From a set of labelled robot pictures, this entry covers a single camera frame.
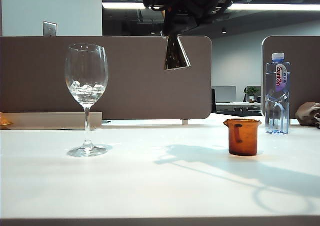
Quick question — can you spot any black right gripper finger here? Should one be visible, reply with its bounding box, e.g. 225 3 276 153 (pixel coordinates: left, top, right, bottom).
141 0 168 11
160 10 200 39

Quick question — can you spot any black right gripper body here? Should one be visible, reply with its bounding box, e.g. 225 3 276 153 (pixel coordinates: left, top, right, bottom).
161 0 226 24

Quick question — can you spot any gold double-cone jigger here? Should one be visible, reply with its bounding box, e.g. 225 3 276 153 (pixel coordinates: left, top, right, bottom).
163 34 192 71

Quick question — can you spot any small amber measuring cup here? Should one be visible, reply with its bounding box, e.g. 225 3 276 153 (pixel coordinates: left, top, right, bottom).
223 118 262 156

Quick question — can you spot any clear wine glass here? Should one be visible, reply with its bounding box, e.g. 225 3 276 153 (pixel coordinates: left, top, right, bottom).
64 43 110 158

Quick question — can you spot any clear plastic water bottle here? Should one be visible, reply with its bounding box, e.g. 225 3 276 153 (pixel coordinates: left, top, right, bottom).
264 52 291 135

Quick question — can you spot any wide brown desk partition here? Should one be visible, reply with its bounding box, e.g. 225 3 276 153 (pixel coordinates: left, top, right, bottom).
0 36 213 125

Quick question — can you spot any long white ceiling light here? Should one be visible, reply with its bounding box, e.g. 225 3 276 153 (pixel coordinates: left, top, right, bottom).
101 2 320 11

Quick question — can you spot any black office chair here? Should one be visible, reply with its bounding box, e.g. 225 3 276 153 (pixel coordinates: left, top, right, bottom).
211 88 217 113

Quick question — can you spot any grey background desk screen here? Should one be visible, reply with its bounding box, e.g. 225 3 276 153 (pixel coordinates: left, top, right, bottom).
211 86 237 103

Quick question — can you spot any small green potted plant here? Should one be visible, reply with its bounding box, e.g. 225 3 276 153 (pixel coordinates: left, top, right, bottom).
244 86 261 103

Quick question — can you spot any white background desk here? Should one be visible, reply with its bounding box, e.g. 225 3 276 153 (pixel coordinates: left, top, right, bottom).
215 102 262 111

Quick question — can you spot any narrow brown desk partition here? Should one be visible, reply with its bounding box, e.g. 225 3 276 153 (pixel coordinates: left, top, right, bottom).
261 35 320 119

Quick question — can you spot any beige crumpled cloth bag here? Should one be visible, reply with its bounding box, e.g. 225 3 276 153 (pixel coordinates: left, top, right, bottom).
295 101 320 129

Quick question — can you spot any grey wall switch plate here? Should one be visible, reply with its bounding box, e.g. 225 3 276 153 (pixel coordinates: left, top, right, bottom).
42 21 58 37

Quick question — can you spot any beige cable tray flap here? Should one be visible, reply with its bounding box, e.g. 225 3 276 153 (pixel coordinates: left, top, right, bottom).
0 112 103 131

